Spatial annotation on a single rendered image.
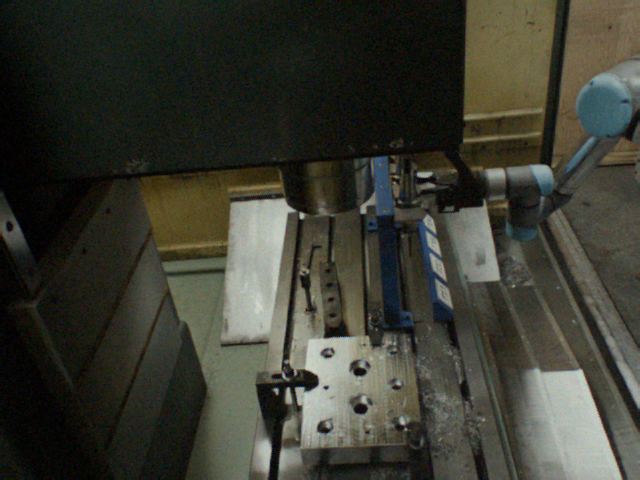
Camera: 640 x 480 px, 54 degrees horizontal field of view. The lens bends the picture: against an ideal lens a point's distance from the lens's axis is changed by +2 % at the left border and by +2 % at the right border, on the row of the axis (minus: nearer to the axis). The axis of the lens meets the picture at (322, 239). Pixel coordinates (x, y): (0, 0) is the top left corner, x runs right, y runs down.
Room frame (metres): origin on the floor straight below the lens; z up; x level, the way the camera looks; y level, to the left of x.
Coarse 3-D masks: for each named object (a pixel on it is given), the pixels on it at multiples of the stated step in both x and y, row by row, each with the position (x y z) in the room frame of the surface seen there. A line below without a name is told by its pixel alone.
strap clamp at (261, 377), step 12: (288, 360) 0.93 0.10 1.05; (264, 372) 0.94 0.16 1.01; (276, 372) 0.94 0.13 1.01; (288, 372) 0.91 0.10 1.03; (300, 372) 0.93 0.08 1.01; (312, 372) 0.93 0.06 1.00; (264, 384) 0.91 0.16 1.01; (276, 384) 0.91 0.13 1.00; (288, 384) 0.91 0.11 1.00; (300, 384) 0.90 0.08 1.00; (312, 384) 0.90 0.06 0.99; (264, 396) 0.91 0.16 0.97; (276, 396) 0.93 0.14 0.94; (264, 408) 0.91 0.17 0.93; (276, 408) 0.91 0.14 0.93; (288, 408) 0.93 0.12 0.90
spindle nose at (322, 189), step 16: (352, 160) 0.85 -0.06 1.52; (368, 160) 0.88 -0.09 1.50; (288, 176) 0.87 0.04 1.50; (304, 176) 0.85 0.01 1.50; (320, 176) 0.85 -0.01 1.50; (336, 176) 0.85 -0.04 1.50; (352, 176) 0.85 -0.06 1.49; (368, 176) 0.88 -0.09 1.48; (288, 192) 0.88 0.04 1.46; (304, 192) 0.86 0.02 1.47; (320, 192) 0.85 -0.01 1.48; (336, 192) 0.84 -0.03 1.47; (352, 192) 0.85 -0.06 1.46; (368, 192) 0.88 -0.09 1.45; (304, 208) 0.86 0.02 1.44; (320, 208) 0.85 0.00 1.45; (336, 208) 0.85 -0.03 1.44; (352, 208) 0.85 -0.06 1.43
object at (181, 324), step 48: (0, 192) 0.79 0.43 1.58; (48, 192) 0.97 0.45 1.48; (0, 240) 0.75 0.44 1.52; (48, 240) 1.03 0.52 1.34; (0, 288) 0.75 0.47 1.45; (0, 336) 0.71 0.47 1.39; (0, 384) 0.66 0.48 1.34; (192, 384) 1.21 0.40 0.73; (0, 432) 0.63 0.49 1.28; (48, 432) 0.70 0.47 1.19; (192, 432) 1.12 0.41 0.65
